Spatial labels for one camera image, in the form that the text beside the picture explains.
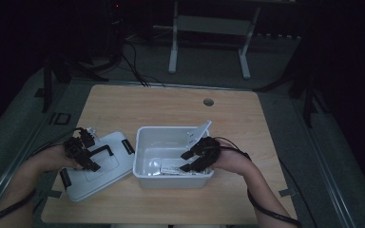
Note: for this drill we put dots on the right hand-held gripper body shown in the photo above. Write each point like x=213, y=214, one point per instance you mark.
x=207, y=148

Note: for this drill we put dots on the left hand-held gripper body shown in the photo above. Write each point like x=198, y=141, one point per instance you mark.
x=74, y=150

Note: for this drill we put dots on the green and white medicine box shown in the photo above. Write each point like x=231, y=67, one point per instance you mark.
x=174, y=170

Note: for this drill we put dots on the white storage box lid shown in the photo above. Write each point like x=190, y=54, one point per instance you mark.
x=107, y=172

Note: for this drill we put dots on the white plastic storage box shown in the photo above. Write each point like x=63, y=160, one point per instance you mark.
x=145, y=148

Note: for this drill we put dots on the person's left hand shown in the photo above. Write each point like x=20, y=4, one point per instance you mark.
x=55, y=156

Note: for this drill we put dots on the person's right hand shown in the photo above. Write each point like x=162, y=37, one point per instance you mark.
x=233, y=160

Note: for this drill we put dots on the grey tape piece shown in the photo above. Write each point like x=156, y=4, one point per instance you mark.
x=53, y=193
x=286, y=192

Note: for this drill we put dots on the black tripod stand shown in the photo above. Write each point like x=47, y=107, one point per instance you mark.
x=309, y=91
x=47, y=85

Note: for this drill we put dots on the white metal stand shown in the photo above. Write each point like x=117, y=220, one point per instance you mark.
x=214, y=25

